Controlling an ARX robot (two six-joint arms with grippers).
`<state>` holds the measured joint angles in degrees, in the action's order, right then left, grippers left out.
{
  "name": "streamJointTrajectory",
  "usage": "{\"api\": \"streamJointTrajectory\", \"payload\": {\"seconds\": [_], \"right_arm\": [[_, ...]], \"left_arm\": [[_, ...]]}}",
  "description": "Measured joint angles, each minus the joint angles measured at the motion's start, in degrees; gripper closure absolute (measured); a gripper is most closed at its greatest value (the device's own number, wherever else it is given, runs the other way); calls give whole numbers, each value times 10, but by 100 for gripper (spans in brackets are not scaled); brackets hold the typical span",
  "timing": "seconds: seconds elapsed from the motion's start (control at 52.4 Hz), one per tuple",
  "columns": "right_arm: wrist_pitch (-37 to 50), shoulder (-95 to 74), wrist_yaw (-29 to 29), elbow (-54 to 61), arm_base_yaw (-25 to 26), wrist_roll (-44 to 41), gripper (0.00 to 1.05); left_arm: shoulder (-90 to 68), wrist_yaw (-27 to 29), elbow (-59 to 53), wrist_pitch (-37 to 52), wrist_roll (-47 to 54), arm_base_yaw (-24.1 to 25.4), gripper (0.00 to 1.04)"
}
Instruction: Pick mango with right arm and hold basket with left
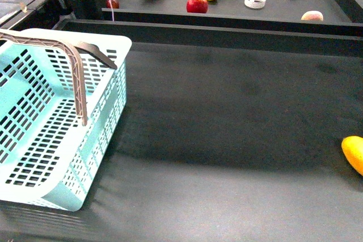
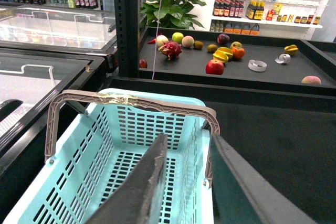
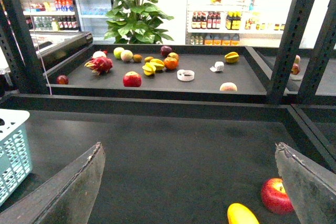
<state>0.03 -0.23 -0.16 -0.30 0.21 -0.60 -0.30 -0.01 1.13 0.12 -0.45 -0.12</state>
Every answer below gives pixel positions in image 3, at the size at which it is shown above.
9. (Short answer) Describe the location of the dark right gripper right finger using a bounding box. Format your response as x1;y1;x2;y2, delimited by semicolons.
275;142;335;223

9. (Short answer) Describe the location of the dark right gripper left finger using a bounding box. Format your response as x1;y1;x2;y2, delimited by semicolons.
1;142;106;223

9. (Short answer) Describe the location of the light blue plastic basket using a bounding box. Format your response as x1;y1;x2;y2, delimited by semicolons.
1;109;33;204

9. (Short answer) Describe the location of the yellow mango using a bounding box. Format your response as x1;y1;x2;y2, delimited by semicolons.
227;203;259;224

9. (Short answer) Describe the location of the red apple near gripper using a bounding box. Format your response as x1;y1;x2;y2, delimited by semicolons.
261;178;294;215

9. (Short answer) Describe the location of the small dark red plum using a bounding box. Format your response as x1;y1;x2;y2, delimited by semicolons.
56;74;69;85

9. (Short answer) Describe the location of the fruit on neighbouring shelf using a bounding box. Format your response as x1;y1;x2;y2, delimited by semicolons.
291;55;301;75

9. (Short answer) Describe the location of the pale peach at edge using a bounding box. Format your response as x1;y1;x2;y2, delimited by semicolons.
219;82;237;91

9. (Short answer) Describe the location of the red apple on shelf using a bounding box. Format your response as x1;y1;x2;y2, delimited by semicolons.
123;71;142;87

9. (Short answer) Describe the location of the pink dragon fruit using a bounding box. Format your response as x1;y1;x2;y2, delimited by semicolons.
85;56;113;75

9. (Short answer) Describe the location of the white round fruit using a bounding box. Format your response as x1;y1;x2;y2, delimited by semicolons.
92;51;107;59

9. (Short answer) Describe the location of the glass top freezer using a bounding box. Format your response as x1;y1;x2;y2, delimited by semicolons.
30;31;93;70

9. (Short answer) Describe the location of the yellow starfruit front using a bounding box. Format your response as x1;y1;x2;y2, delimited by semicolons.
142;62;156;76

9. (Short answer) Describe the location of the yellow starfruit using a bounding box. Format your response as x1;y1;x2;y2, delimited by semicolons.
224;51;239;63
150;58;165;71
142;62;156;76

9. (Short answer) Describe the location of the yellow starfruit far right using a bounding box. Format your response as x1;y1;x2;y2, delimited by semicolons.
224;51;239;63

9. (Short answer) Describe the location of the green apple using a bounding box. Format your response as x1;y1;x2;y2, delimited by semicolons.
113;47;124;59

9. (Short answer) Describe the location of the beige peach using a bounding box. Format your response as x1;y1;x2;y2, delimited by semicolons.
120;50;133;62

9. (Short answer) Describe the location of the white foam fruit net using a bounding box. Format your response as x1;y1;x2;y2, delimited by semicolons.
210;61;225;72

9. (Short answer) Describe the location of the brown kiwi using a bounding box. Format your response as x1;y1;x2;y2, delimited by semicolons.
132;54;142;63
144;56;154;63

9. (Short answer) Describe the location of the yellow starfruit back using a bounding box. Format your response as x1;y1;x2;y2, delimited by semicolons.
150;58;165;71

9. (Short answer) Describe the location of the white tape roll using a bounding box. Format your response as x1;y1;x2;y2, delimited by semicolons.
177;69;195;82

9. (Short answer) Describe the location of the orange persimmon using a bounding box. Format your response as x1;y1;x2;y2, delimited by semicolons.
163;57;179;70

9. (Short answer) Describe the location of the purple passion fruit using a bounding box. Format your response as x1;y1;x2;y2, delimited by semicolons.
160;46;173;57

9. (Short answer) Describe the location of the red yellow small apple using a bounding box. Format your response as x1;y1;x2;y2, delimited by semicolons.
168;52;180;61

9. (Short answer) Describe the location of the green potted plant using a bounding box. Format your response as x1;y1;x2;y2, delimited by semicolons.
104;0;174;44

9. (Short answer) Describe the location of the white drinks shelf left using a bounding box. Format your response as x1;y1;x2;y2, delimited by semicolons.
20;0;79;32

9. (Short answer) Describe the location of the white product shelf right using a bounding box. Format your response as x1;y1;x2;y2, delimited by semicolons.
185;0;292;47

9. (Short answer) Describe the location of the black metal shelf frame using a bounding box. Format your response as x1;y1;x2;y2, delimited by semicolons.
0;0;336;172

